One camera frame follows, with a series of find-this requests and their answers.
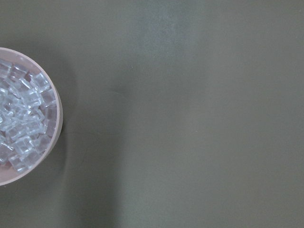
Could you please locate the clear ice cubes pile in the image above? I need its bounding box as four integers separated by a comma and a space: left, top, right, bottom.
0, 59, 57, 173

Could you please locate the pink bowl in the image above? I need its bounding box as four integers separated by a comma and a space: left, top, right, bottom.
0, 47, 64, 186

